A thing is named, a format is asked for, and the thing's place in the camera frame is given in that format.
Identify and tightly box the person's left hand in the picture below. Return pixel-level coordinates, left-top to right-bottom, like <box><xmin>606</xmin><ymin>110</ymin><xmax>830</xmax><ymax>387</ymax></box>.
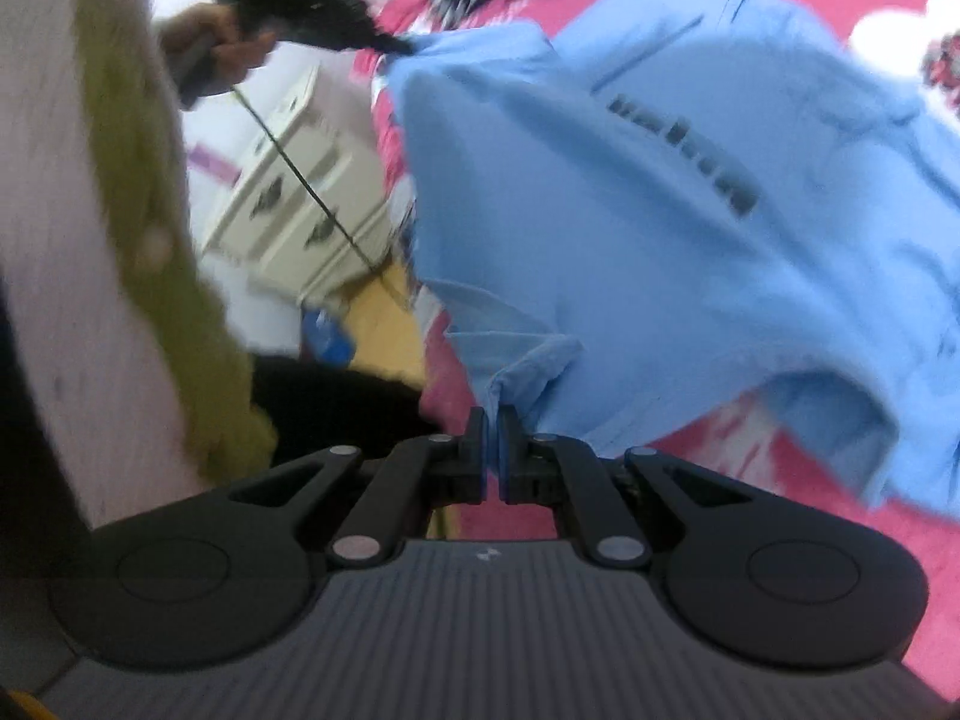
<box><xmin>155</xmin><ymin>4</ymin><xmax>277</xmax><ymax>109</ymax></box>

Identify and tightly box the white drawer cabinet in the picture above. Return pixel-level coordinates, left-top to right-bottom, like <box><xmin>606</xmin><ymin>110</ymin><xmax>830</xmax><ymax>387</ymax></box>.
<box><xmin>202</xmin><ymin>67</ymin><xmax>391</xmax><ymax>307</ymax></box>

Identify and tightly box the black thin cable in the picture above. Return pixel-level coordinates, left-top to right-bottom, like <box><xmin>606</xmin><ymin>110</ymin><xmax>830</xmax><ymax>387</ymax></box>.
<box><xmin>231</xmin><ymin>85</ymin><xmax>410</xmax><ymax>306</ymax></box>

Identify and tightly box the green and pink garment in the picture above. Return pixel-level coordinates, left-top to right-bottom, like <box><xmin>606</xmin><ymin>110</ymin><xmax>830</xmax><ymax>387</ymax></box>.
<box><xmin>2</xmin><ymin>0</ymin><xmax>275</xmax><ymax>527</ymax></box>

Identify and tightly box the light blue t-shirt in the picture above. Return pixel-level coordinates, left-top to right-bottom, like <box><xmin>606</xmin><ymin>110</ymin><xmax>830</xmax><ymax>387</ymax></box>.
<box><xmin>384</xmin><ymin>0</ymin><xmax>958</xmax><ymax>517</ymax></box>

